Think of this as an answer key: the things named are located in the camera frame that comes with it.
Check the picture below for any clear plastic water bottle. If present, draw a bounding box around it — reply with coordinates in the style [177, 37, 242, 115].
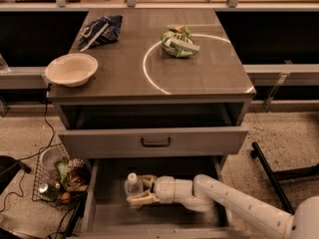
[124, 172, 144, 197]

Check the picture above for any black wire basket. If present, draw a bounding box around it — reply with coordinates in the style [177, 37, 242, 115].
[32, 143, 85, 207]

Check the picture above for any black power cable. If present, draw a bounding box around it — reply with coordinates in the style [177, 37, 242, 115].
[0, 83, 56, 214]

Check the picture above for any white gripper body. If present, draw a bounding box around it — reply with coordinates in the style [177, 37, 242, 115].
[154, 176, 175, 204]

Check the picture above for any green soda can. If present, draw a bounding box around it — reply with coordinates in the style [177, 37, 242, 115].
[39, 183, 60, 199]

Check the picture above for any green chip bag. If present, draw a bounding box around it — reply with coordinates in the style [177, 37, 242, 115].
[160, 26, 200, 58]

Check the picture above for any open middle drawer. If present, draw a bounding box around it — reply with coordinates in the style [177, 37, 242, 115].
[80, 156, 250, 239]

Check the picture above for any black chair base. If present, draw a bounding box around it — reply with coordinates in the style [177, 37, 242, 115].
[250, 142, 319, 214]

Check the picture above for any blue chip bag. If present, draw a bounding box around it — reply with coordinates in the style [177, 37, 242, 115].
[78, 15, 123, 52]

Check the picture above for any top grey drawer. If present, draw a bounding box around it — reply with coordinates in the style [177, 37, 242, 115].
[59, 126, 248, 158]

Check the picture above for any brown snack bag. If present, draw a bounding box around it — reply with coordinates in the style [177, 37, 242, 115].
[67, 158, 91, 192]

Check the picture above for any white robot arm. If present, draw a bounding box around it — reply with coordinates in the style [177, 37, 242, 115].
[125, 172, 319, 239]

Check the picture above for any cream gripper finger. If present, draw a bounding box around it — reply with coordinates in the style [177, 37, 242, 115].
[127, 189, 157, 208]
[139, 174, 157, 189]

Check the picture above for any grey drawer cabinet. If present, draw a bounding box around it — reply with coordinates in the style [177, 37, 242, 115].
[49, 8, 255, 124]

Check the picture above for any white paper bowl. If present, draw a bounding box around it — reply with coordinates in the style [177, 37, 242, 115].
[45, 53, 98, 88]

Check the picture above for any silver metal cup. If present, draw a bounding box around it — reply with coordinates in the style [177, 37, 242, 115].
[40, 147, 64, 170]

